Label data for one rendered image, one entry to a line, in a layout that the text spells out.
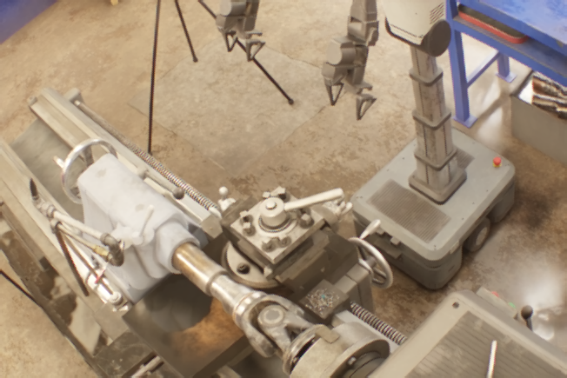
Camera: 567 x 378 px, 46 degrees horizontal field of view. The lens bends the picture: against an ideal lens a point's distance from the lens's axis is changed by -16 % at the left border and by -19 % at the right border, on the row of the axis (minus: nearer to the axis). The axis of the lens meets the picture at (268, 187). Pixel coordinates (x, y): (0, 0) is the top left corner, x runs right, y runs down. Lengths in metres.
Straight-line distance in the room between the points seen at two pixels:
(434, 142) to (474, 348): 1.58
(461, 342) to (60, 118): 2.15
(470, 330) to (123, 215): 1.07
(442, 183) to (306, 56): 1.53
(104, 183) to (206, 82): 2.20
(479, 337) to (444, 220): 1.62
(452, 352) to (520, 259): 1.82
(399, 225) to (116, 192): 1.28
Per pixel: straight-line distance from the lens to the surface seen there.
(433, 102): 2.78
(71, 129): 3.04
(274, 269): 1.93
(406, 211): 3.07
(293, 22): 4.63
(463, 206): 3.06
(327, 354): 1.61
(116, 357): 2.18
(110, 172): 2.23
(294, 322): 1.74
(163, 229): 2.03
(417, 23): 2.48
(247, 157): 3.80
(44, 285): 3.14
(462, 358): 1.42
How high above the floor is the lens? 2.59
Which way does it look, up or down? 45 degrees down
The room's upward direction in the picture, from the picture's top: 18 degrees counter-clockwise
